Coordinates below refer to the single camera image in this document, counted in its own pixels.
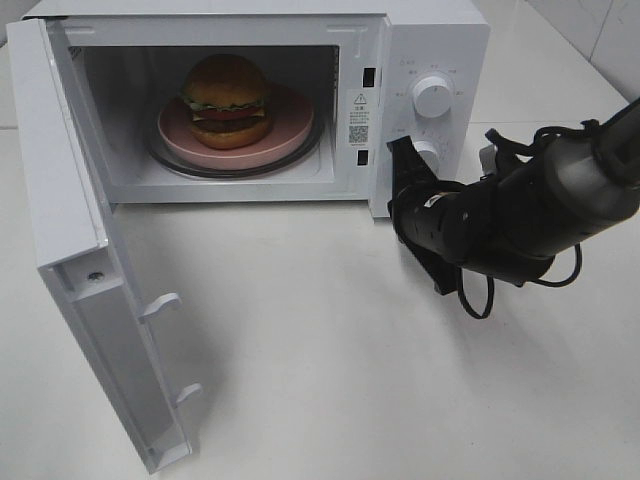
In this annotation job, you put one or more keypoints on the glass microwave turntable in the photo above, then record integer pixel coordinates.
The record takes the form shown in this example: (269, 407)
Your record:
(304, 162)

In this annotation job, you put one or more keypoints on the white microwave door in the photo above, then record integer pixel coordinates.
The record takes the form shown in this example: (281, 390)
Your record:
(80, 253)

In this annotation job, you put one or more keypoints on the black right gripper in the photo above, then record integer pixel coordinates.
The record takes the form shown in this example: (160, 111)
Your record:
(425, 214)

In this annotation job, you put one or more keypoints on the burger with lettuce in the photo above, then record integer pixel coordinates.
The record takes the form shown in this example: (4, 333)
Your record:
(227, 96)

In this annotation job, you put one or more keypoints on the white timer knob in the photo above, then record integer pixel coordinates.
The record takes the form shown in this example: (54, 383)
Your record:
(429, 154)

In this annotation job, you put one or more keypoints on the pink round plate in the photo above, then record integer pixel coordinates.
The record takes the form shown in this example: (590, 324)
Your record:
(291, 112)

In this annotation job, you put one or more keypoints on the upper white power knob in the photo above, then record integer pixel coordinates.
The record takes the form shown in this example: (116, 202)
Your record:
(432, 95)

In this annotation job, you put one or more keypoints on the white microwave oven body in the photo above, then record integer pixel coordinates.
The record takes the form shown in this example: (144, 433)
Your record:
(134, 56)

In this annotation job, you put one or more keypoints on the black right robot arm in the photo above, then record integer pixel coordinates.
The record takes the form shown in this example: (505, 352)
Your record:
(531, 203)

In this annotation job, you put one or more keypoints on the white warning label sticker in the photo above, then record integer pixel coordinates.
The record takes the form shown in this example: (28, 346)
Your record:
(359, 111)

